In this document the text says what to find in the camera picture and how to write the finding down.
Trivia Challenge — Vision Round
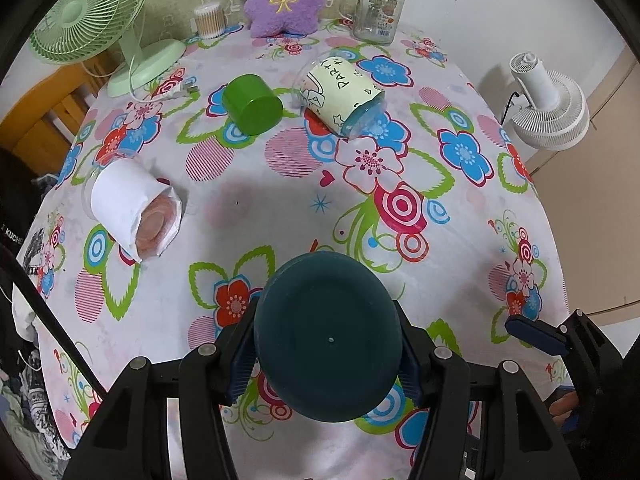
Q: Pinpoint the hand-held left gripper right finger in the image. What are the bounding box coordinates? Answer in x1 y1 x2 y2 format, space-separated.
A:
395 300 583 480

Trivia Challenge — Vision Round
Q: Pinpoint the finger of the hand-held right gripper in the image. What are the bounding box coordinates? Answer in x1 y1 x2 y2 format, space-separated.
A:
504 309 623 411

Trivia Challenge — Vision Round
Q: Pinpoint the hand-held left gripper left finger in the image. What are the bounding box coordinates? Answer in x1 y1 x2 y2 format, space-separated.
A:
64 301 261 480

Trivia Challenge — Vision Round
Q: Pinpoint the dark teal cup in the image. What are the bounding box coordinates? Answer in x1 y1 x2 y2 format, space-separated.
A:
254 252 404 423

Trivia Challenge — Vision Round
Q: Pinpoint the clear cup with white sleeve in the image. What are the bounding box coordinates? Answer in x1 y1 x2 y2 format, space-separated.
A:
82 157 183 263

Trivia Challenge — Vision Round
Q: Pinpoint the green plastic cup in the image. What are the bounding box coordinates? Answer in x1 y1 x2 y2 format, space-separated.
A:
221 74 284 136

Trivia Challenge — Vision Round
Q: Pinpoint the clear cup with yellow sleeve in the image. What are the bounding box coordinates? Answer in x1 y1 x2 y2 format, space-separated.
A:
296 50 387 140

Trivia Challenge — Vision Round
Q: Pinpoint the person's right hand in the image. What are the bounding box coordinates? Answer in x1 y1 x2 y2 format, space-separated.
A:
548 391 581 419

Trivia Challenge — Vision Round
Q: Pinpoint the floral tablecloth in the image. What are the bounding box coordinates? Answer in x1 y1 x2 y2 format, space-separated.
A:
17 17 571 480

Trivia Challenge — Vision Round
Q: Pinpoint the pile of clothes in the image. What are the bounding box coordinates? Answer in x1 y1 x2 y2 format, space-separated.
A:
0 300 76 480

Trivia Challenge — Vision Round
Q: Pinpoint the white desk fan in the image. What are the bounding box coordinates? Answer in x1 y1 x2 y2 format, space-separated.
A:
500 51 591 150

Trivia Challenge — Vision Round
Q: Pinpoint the white power plug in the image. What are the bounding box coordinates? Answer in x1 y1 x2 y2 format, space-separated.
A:
150 82 201 102

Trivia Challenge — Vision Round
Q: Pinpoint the black bag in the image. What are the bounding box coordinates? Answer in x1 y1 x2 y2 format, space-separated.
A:
0 147 53 263

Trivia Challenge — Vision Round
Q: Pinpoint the wooden chair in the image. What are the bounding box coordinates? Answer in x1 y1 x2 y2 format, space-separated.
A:
0 55 117 161

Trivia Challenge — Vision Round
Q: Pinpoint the cotton swab container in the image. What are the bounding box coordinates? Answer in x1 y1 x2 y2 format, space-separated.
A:
193 3 228 41

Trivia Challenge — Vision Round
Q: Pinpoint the glass jar mug with lid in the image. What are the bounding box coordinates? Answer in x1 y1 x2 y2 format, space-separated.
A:
339 0 408 45

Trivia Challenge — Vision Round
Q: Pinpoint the green desk fan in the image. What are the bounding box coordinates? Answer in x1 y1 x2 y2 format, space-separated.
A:
27 0 187 98

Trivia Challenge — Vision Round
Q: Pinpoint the black cable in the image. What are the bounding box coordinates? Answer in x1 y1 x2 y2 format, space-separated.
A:
0 246 108 397

